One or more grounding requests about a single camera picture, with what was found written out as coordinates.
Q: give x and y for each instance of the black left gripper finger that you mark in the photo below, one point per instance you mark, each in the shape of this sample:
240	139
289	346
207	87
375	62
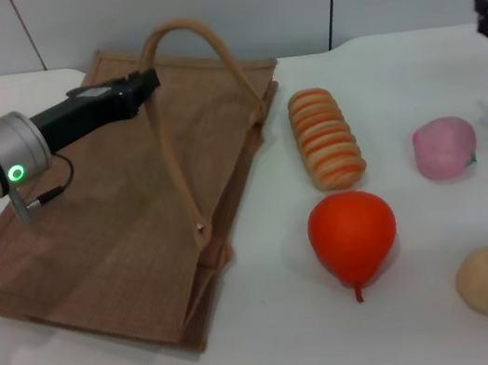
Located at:
145	85

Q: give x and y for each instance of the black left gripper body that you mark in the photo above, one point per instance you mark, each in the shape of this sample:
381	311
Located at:
85	111

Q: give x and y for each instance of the brown jute handbag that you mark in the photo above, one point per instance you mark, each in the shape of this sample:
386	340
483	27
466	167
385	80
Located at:
114	224

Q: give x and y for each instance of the pink toy peach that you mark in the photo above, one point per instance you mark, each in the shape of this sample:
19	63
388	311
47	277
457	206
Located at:
444	149

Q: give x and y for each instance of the orange toy fruit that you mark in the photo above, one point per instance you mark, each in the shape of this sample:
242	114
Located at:
352	234

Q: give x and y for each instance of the orange striped toy bread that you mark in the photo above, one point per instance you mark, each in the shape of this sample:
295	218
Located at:
326	139

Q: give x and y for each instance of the white tablecloth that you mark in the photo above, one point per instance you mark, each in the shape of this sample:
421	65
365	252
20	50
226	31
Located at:
304	361

